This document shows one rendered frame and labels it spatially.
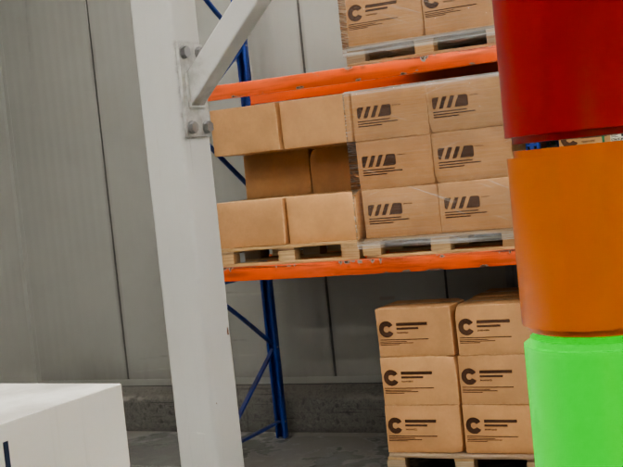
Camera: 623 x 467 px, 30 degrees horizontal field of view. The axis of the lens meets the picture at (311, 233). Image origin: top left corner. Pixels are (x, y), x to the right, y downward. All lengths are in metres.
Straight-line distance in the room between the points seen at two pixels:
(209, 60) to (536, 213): 2.54
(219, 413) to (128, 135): 8.28
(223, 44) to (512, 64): 2.51
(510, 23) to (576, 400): 0.11
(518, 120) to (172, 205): 2.57
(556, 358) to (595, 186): 0.05
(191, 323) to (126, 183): 8.26
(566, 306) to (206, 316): 2.58
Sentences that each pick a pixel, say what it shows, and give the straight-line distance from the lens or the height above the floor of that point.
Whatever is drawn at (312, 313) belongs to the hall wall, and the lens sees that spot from 10.28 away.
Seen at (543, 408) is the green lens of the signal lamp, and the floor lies 2.20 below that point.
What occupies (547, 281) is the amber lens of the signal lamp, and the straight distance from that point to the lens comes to 0.33.
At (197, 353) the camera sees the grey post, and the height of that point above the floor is 1.85.
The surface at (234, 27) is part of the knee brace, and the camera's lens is 2.82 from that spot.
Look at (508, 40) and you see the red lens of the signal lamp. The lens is 0.34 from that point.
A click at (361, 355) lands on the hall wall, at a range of 10.15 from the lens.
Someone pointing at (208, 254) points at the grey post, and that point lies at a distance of 2.90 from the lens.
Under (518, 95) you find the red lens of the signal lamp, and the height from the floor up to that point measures 2.28.
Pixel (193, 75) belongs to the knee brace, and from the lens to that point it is 2.88.
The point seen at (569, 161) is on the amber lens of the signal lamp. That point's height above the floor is 2.26.
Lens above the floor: 2.27
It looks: 3 degrees down
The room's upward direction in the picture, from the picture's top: 6 degrees counter-clockwise
